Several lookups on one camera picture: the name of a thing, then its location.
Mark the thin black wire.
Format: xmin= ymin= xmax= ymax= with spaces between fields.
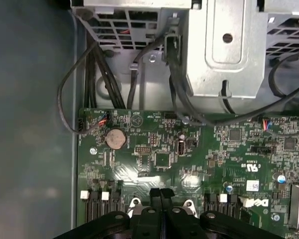
xmin=57 ymin=41 xmax=110 ymax=135

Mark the black cable with clip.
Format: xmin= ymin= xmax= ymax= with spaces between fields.
xmin=126 ymin=32 xmax=170 ymax=110

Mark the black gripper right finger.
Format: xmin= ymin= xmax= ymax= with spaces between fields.
xmin=161 ymin=188 xmax=286 ymax=239

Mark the black square chip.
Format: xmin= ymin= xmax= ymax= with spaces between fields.
xmin=153 ymin=152 xmax=175 ymax=168

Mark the black cable bundle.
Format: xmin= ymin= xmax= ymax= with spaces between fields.
xmin=84 ymin=42 xmax=127 ymax=110

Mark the green motherboard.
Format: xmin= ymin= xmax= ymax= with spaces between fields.
xmin=76 ymin=107 xmax=299 ymax=239

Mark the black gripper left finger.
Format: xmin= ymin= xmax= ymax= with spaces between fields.
xmin=51 ymin=188 xmax=163 ymax=239

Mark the small white label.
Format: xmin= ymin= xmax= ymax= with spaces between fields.
xmin=246 ymin=180 xmax=261 ymax=192

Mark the internal USB port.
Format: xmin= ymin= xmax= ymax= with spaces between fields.
xmin=175 ymin=139 xmax=187 ymax=156

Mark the round coin battery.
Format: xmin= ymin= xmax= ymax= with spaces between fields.
xmin=105 ymin=127 xmax=127 ymax=150

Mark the black looped cable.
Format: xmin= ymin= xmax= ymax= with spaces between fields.
xmin=268 ymin=46 xmax=299 ymax=98

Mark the thick black cable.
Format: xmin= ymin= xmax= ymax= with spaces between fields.
xmin=164 ymin=14 xmax=299 ymax=126

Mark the open grey PC case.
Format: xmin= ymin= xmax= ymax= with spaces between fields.
xmin=0 ymin=0 xmax=299 ymax=239

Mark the silver drive cage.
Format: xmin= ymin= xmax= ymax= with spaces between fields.
xmin=74 ymin=0 xmax=299 ymax=115

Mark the black RAM slot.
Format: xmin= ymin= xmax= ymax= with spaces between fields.
xmin=204 ymin=192 xmax=219 ymax=215
xmin=101 ymin=189 xmax=123 ymax=216
xmin=81 ymin=189 xmax=102 ymax=225
xmin=219 ymin=193 xmax=241 ymax=221

